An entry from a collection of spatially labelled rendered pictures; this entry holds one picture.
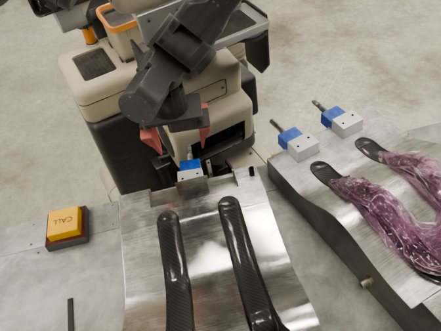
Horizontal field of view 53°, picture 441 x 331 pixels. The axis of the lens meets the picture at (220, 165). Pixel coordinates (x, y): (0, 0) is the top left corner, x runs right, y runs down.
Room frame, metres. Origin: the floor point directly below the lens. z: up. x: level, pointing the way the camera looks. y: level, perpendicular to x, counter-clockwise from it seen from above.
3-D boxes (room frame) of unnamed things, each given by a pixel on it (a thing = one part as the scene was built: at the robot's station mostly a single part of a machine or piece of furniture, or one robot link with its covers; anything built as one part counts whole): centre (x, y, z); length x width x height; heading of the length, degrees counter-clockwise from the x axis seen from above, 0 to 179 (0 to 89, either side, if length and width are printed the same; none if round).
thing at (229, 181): (0.52, 0.00, 0.87); 0.05 x 0.05 x 0.04; 4
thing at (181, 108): (0.59, 0.06, 1.04); 0.10 x 0.07 x 0.07; 88
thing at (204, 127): (0.59, 0.04, 0.97); 0.07 x 0.07 x 0.09; 88
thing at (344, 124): (0.67, -0.25, 0.86); 0.13 x 0.05 x 0.05; 21
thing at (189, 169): (0.63, 0.06, 0.83); 0.13 x 0.05 x 0.05; 178
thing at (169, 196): (0.52, 0.11, 0.87); 0.05 x 0.05 x 0.04; 4
